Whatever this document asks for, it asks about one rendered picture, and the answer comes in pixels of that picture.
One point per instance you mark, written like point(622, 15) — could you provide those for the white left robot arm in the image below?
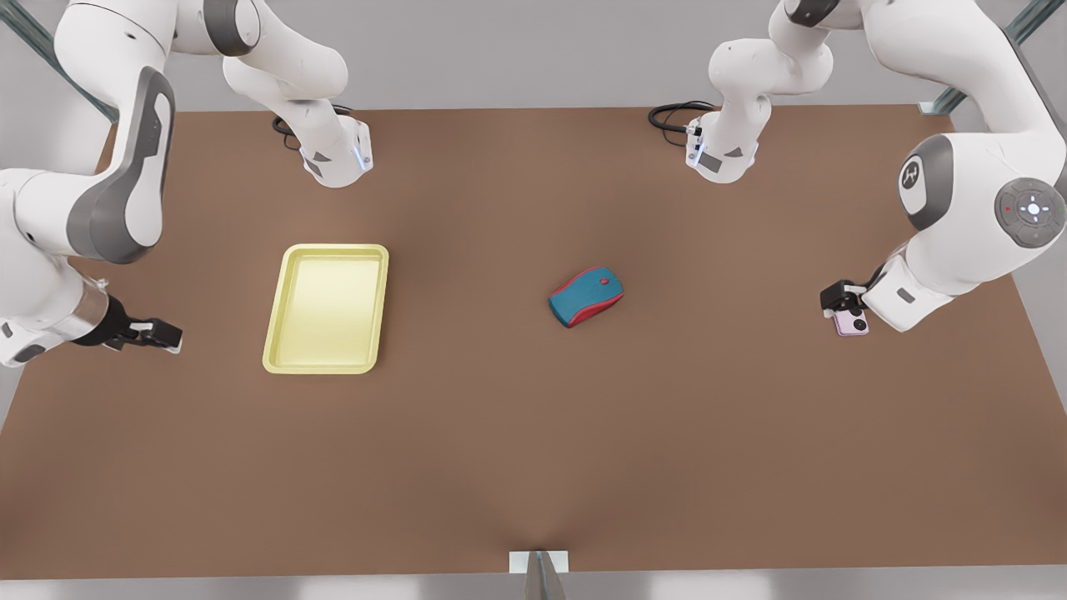
point(959, 200)

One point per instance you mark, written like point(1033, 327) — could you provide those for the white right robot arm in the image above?
point(108, 192)

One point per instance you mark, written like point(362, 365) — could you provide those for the blue and red computer mouse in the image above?
point(586, 296)

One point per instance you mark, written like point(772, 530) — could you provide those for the yellow rectangular tray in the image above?
point(327, 308)

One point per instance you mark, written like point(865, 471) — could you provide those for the silver frame post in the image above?
point(50, 52)
point(540, 575)
point(992, 58)

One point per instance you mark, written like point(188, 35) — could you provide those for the pink smartphone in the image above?
point(854, 322)

